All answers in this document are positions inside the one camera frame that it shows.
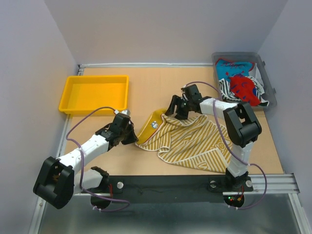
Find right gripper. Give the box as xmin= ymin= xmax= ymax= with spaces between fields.
xmin=164 ymin=95 xmax=192 ymax=120

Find yellow striped towel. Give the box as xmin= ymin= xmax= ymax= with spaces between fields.
xmin=136 ymin=109 xmax=233 ymax=174

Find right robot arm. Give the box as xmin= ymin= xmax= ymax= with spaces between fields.
xmin=165 ymin=84 xmax=262 ymax=192

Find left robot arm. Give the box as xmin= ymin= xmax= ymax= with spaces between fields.
xmin=33 ymin=112 xmax=137 ymax=209

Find black white striped towel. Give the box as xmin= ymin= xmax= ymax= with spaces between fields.
xmin=219 ymin=76 xmax=270 ymax=107

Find turquoise red patterned towel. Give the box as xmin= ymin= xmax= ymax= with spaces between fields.
xmin=215 ymin=58 xmax=255 ymax=81

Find red blue patterned towel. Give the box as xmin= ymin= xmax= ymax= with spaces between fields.
xmin=230 ymin=74 xmax=260 ymax=106

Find yellow plastic tray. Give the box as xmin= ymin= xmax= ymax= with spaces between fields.
xmin=58 ymin=75 xmax=129 ymax=116

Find grey plastic bin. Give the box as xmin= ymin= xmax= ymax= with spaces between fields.
xmin=212 ymin=52 xmax=277 ymax=111

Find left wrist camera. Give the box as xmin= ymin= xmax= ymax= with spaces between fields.
xmin=114 ymin=109 xmax=131 ymax=116

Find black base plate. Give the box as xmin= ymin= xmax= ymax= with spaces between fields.
xmin=108 ymin=175 xmax=254 ymax=204

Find aluminium frame rail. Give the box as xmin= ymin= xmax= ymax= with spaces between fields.
xmin=75 ymin=174 xmax=299 ymax=195

